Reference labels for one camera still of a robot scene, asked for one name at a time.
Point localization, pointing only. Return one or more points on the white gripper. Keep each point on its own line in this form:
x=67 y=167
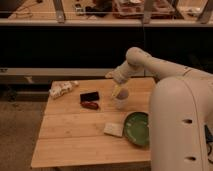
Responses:
x=121 y=74

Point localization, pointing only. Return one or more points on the black eraser block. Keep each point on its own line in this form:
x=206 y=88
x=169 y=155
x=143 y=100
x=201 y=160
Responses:
x=92 y=96

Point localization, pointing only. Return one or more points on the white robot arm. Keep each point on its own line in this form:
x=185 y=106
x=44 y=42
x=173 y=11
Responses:
x=178 y=107

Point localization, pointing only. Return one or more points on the brown oblong object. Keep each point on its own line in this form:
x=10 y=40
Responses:
x=90 y=105

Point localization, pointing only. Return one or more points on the white sponge block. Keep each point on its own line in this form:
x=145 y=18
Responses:
x=113 y=129

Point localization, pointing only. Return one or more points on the green bowl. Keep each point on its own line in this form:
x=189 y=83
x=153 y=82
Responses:
x=136 y=128

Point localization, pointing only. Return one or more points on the wooden table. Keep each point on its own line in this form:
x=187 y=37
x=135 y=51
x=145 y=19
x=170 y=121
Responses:
x=71 y=135

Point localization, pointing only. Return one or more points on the metal rail shelf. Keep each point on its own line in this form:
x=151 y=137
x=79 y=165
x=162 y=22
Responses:
x=47 y=75

